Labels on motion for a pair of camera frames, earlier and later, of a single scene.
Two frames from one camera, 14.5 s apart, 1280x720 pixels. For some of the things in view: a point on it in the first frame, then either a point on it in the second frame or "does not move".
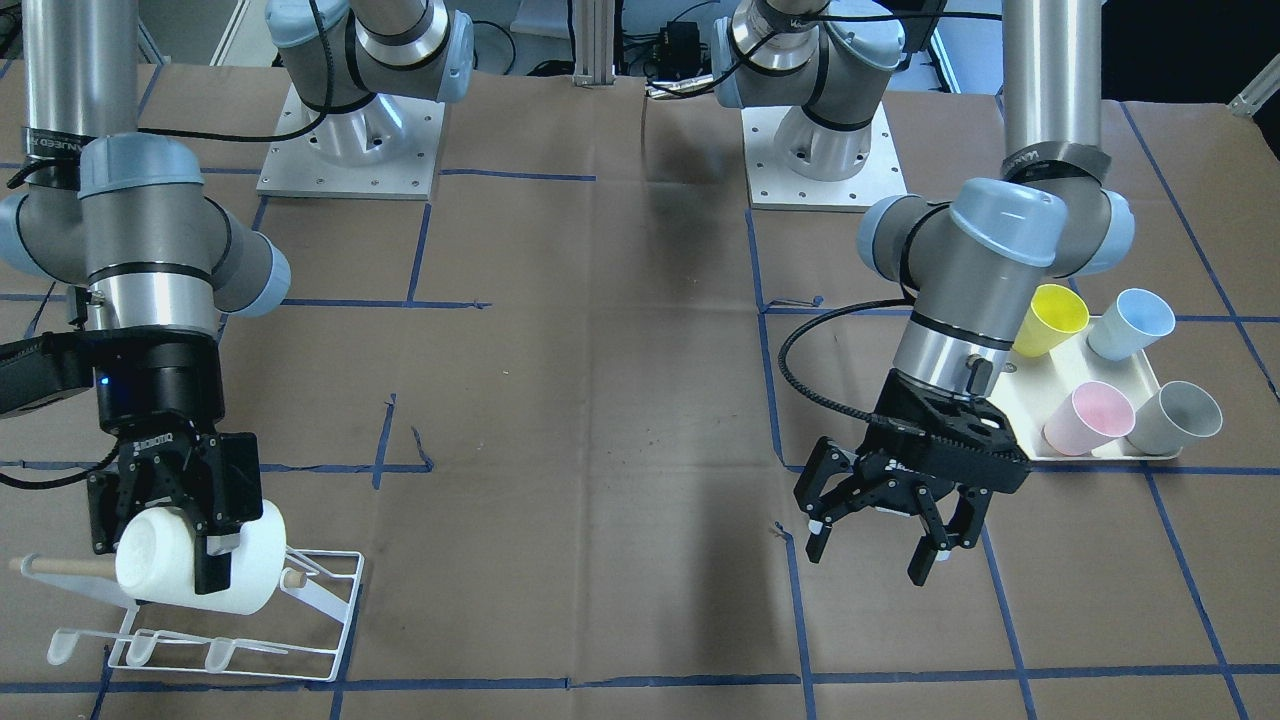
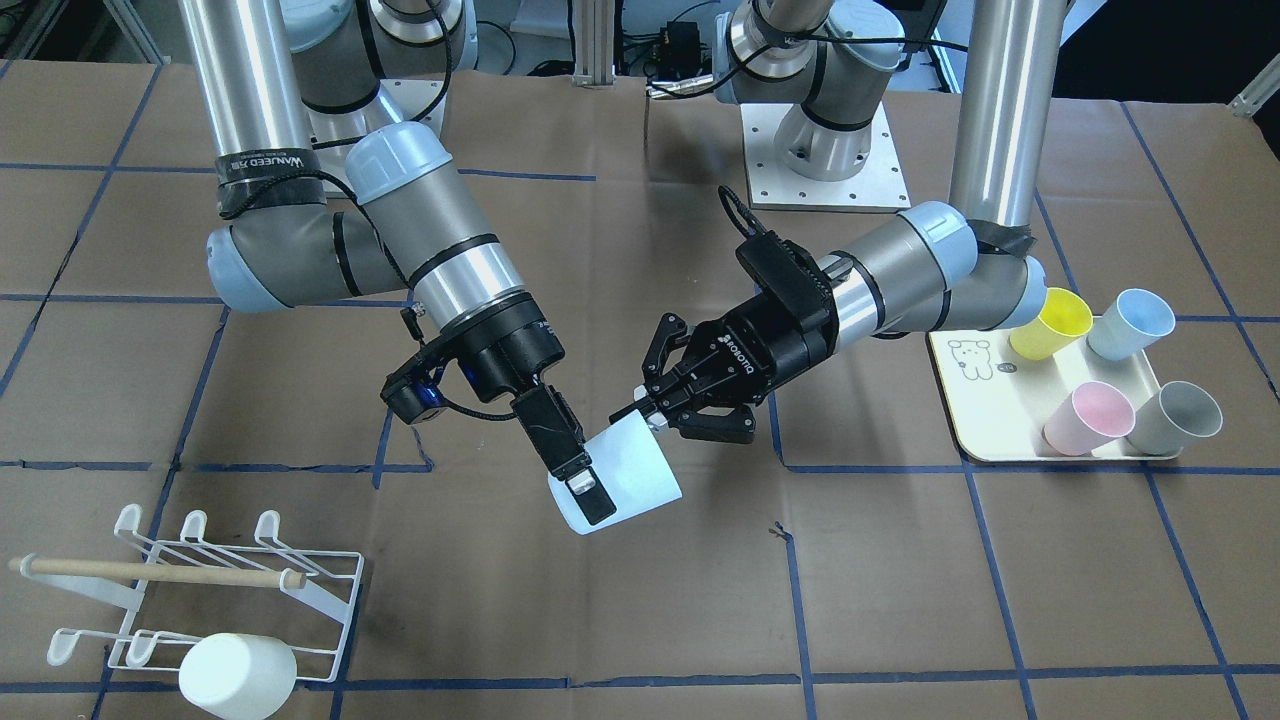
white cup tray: (1032, 387) does not move
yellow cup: (1055, 312) does not move
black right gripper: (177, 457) -> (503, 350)
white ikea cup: (156, 561) -> (235, 676)
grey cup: (1165, 423) does not move
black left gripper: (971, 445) -> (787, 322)
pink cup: (1094, 414) does not move
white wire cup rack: (304, 632) does not move
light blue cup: (1134, 321) -> (633, 468)
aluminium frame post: (593, 23) does not move
